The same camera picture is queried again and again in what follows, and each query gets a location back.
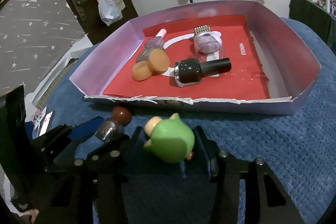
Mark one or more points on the gold studded cylinder cap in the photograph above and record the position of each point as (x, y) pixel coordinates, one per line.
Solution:
(201, 29)

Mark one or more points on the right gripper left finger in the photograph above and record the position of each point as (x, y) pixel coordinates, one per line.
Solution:
(106, 179)

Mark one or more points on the amber ring holder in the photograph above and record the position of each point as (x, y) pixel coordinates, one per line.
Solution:
(141, 71)

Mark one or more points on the door handle plate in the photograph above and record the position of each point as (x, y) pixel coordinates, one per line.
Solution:
(79, 4)

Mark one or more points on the amber dome cap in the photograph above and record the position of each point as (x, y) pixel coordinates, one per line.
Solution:
(158, 61)

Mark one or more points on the smartphone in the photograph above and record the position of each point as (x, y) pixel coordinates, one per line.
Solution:
(43, 126)

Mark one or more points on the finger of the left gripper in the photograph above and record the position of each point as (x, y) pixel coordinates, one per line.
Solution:
(60, 136)
(80, 153)

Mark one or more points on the red paper liner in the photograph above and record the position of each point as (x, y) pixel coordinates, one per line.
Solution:
(245, 81)

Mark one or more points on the white plastic bag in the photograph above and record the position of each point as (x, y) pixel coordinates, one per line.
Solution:
(109, 11)

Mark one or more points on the purple cardboard box tray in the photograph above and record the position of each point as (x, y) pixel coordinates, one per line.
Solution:
(289, 64)

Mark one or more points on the clear plastic cup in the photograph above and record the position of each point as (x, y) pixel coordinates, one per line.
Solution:
(212, 56)

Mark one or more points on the person left hand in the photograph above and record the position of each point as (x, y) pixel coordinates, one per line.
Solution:
(32, 214)

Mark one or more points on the glitter bottle brown ball cap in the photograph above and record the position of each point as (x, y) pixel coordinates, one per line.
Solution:
(113, 127)

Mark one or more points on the purple nail polish bottle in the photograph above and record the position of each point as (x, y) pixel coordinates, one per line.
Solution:
(156, 41)

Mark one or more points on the dark green clothed side table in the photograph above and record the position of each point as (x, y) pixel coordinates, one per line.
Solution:
(316, 18)

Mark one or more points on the white pink round device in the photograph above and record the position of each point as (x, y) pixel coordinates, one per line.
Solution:
(205, 43)

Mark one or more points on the brown eye shadow case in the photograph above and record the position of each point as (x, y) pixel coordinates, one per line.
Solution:
(143, 56)

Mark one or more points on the green frog toy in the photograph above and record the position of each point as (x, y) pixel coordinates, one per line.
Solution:
(169, 139)

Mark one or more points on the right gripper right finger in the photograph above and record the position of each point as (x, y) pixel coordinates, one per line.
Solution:
(266, 200)

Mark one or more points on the black star nail polish bottle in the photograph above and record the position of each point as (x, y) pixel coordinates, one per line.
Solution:
(192, 71)

